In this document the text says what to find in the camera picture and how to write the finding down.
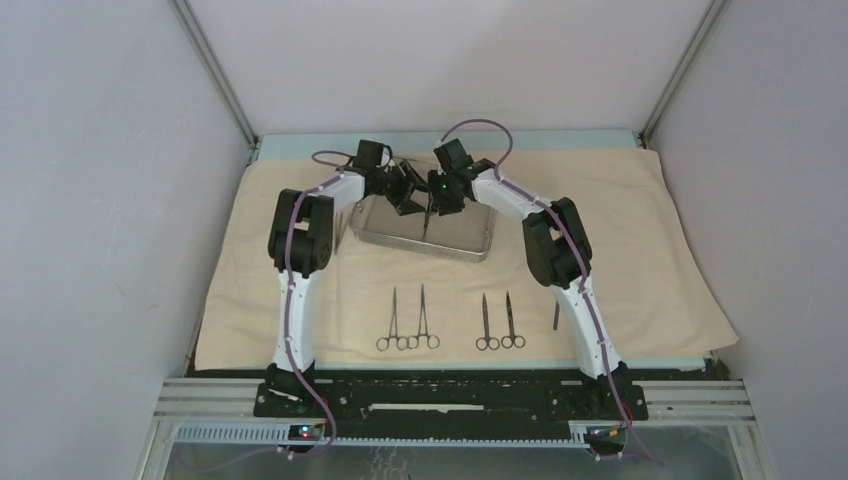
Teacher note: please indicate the metal hemostat clamp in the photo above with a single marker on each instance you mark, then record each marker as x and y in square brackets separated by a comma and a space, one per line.
[393, 337]
[423, 336]

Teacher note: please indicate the beige cloth wrap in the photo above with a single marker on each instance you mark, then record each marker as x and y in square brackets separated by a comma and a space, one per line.
[651, 294]

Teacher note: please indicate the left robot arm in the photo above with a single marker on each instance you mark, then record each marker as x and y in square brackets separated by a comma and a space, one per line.
[302, 235]

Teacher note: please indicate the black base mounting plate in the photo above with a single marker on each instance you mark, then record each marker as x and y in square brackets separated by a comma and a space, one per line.
[561, 393]

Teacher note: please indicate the metal surgical instrument tray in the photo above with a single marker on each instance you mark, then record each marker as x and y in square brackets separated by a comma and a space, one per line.
[466, 236]

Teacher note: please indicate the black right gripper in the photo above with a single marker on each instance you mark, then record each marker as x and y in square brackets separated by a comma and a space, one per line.
[434, 178]

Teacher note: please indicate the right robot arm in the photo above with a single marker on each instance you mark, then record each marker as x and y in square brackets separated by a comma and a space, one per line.
[557, 249]

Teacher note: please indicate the metal surgical scissors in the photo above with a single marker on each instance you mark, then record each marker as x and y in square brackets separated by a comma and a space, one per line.
[512, 339]

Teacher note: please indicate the aluminium frame rail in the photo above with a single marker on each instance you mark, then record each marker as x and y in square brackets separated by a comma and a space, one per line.
[220, 411]

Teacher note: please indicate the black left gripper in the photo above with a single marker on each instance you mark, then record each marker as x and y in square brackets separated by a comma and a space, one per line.
[413, 183]

